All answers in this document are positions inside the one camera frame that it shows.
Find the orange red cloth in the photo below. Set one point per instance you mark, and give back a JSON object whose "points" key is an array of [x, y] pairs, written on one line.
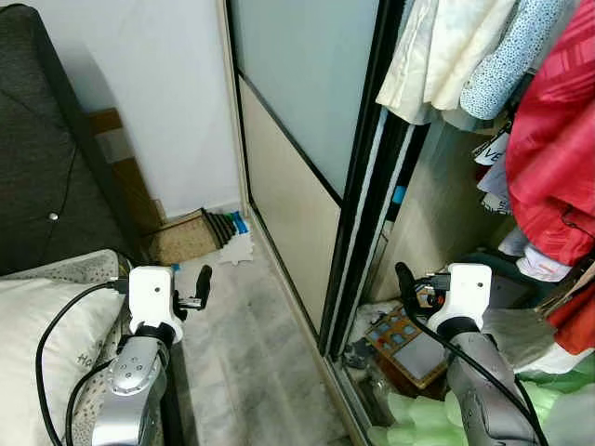
{"points": [[576, 325]]}

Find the white paper tag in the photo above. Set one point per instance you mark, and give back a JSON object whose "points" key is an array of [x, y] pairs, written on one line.
{"points": [[488, 149]]}

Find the white crumpled cloth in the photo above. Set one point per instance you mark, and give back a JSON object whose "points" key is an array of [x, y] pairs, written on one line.
{"points": [[521, 339]]}

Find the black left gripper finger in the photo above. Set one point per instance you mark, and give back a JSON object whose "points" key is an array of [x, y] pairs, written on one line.
{"points": [[203, 279]]}

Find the dark tufted bed headboard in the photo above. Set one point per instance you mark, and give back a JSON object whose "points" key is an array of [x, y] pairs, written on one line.
{"points": [[46, 158]]}

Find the brown doormat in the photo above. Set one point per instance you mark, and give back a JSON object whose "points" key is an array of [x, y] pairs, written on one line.
{"points": [[181, 242]]}

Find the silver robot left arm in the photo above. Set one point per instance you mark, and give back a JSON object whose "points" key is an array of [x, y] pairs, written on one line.
{"points": [[130, 383]]}

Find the red hanging garment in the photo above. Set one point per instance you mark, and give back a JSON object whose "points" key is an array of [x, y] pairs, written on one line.
{"points": [[558, 158]]}

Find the white folded garment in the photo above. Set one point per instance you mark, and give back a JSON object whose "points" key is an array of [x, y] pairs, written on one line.
{"points": [[544, 263]]}

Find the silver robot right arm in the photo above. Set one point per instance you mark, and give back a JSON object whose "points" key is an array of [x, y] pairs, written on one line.
{"points": [[488, 390]]}

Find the cream hanging garment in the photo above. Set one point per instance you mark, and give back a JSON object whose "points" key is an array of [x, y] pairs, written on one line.
{"points": [[423, 65]]}

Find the frosted glass wardrobe sliding door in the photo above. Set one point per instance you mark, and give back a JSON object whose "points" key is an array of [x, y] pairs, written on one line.
{"points": [[297, 84]]}

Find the brown cardboard sheet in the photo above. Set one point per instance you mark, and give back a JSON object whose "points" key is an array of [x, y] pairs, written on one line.
{"points": [[130, 190]]}

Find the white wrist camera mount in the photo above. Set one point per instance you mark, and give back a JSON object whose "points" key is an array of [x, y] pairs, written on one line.
{"points": [[153, 293], [465, 288]]}

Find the brown paint palette box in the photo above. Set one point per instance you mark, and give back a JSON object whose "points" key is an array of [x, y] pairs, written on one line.
{"points": [[409, 353]]}

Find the white quilted mattress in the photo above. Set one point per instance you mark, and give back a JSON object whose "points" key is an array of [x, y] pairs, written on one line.
{"points": [[79, 265]]}

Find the white pillow with tree print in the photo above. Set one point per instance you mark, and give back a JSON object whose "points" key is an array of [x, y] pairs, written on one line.
{"points": [[28, 344]]}

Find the black ribbed mat stack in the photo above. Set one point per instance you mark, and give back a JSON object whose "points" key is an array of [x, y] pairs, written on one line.
{"points": [[221, 228]]}

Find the white paper scrap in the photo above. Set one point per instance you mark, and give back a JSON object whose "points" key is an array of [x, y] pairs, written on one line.
{"points": [[237, 251]]}

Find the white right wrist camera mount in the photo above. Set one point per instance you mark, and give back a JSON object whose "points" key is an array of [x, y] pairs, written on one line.
{"points": [[465, 288]]}

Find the blue dotted hanging garment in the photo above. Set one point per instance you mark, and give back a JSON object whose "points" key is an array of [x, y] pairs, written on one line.
{"points": [[507, 65]]}

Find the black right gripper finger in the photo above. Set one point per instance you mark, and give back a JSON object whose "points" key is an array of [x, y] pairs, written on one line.
{"points": [[405, 279]]}

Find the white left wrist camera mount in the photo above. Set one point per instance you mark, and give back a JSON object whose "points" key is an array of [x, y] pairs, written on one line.
{"points": [[153, 293]]}

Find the light green foam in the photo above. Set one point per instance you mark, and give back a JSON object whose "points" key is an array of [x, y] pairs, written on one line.
{"points": [[418, 420]]}

